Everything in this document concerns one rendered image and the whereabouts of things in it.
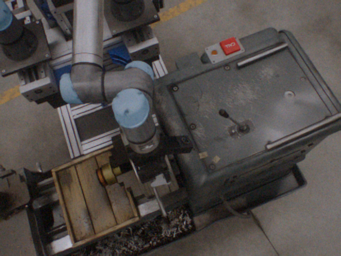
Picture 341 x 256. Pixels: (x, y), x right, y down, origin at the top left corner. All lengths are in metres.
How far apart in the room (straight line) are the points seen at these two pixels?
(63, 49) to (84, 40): 0.78
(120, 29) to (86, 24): 0.63
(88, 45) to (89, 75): 0.08
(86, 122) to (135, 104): 1.72
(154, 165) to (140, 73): 0.23
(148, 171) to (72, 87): 0.28
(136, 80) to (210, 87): 0.47
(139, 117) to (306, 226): 1.88
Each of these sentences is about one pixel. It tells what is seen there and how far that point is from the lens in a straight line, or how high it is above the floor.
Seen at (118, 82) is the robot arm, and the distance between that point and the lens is 0.75.
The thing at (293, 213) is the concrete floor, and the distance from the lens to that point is 2.39.
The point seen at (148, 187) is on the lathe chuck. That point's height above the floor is 1.17.
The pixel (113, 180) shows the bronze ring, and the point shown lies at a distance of 1.24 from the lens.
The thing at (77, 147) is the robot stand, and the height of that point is 0.23.
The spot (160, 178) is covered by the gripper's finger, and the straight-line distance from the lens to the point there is 0.89.
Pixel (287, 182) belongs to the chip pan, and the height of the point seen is 0.54.
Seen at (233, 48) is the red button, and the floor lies 1.27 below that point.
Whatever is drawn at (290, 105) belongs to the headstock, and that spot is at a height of 1.26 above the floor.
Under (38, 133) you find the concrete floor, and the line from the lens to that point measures 2.72.
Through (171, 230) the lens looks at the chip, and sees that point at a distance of 1.72.
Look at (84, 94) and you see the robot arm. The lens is 0.78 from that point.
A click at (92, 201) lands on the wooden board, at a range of 1.48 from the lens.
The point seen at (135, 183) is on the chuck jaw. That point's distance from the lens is 1.21.
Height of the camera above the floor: 2.28
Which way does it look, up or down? 69 degrees down
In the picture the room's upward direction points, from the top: 11 degrees counter-clockwise
